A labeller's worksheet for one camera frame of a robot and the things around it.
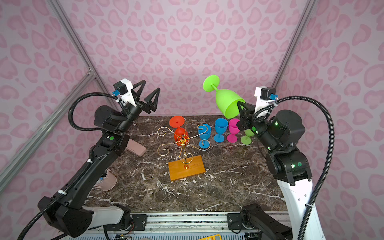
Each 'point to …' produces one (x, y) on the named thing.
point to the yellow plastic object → (209, 238)
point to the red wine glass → (181, 135)
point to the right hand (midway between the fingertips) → (238, 101)
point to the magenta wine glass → (233, 129)
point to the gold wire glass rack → (188, 165)
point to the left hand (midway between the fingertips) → (150, 82)
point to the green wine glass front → (246, 139)
